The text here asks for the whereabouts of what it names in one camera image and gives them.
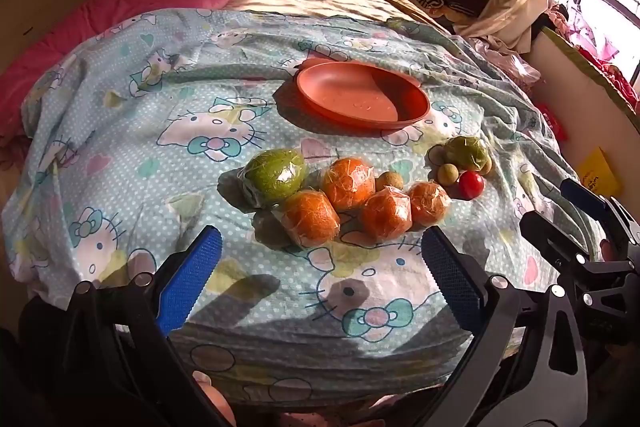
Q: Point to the red cherry tomato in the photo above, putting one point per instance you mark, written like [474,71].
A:
[471,185]

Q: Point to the yellow paper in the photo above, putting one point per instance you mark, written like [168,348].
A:
[600,172]

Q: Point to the pink quilt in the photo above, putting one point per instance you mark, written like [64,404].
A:
[125,2]

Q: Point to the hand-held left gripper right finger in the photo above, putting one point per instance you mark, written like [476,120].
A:
[450,279]

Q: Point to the small yellow-green round fruit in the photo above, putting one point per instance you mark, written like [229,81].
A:
[485,167]
[447,173]

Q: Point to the cartoon cat printed blanket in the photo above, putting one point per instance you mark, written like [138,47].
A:
[150,187]

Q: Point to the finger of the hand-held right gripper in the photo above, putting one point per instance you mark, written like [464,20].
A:
[575,192]
[542,229]

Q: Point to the large green citrus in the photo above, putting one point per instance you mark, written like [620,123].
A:
[275,177]

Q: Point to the orange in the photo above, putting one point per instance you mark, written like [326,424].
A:
[386,213]
[310,217]
[429,203]
[348,184]

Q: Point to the small brown round fruit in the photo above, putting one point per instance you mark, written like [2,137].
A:
[389,181]

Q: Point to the small green citrus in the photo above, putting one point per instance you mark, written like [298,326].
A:
[466,152]

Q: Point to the orange plastic plate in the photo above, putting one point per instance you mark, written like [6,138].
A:
[360,97]

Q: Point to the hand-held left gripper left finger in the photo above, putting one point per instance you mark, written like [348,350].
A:
[190,279]

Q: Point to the pink clothes on sill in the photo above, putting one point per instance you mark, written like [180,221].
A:
[600,47]

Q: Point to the red plastic object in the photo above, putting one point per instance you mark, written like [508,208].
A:
[555,122]

